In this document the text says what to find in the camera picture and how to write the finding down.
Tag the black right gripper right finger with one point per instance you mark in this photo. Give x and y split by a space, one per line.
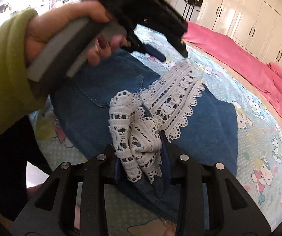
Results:
212 201

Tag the Hello Kitty bed sheet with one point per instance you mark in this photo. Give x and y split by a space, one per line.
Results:
259 160

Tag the green left sleeve forearm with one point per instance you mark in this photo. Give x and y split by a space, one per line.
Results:
16 97

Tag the left hand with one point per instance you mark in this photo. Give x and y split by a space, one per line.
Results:
41 29

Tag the right hand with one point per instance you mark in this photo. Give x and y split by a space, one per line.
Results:
169 232

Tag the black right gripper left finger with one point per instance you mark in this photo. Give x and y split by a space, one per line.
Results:
71 201

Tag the pink comforter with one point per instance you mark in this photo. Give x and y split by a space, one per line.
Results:
265 77

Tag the white wardrobe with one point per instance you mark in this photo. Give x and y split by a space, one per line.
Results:
256 25

